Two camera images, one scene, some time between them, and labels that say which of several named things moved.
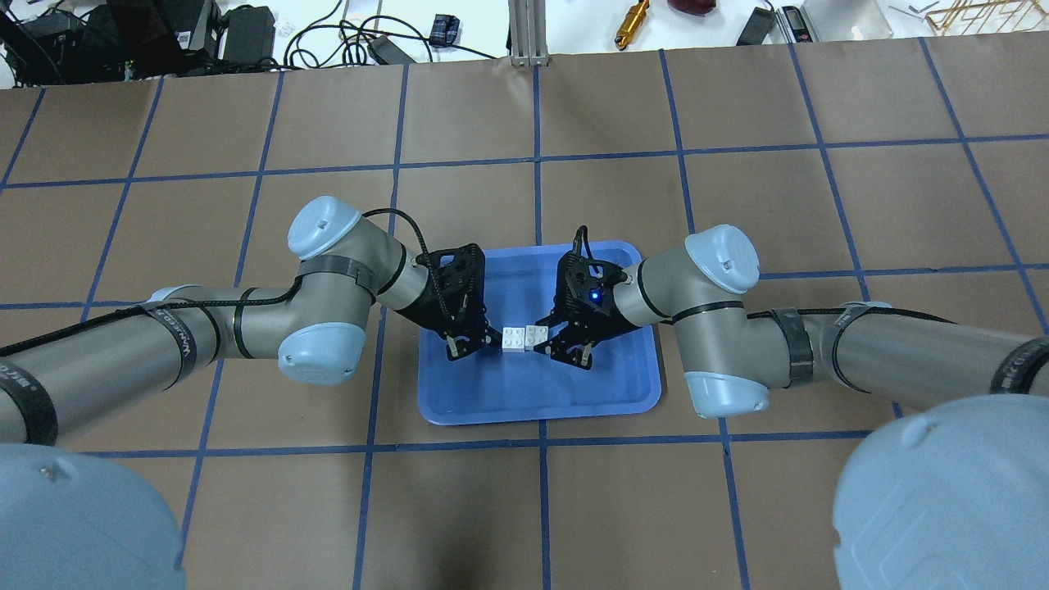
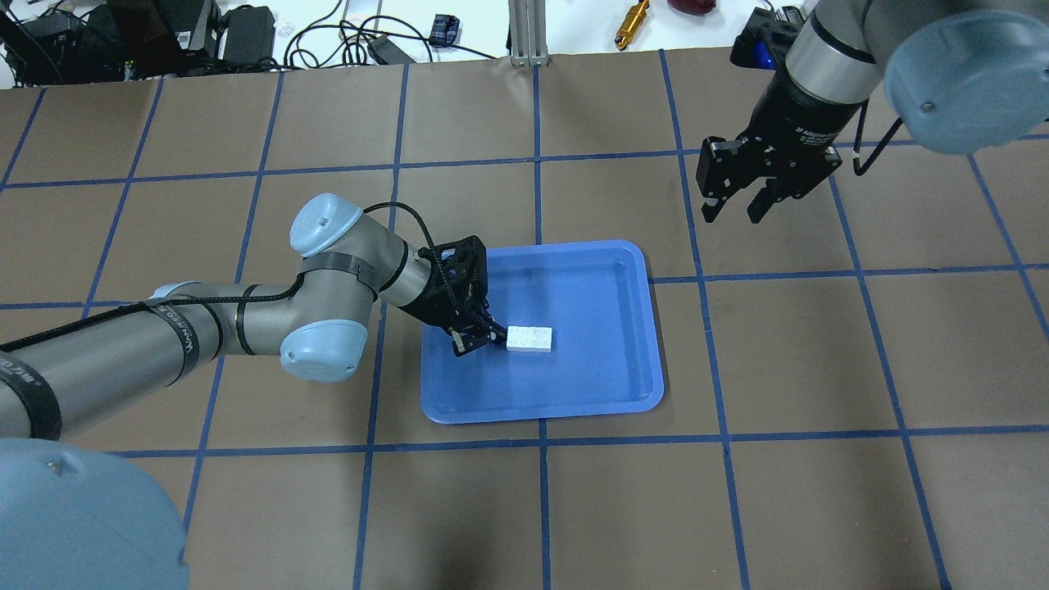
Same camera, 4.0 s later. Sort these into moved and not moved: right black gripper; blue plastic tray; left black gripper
Moved: right black gripper
Not moved: blue plastic tray; left black gripper
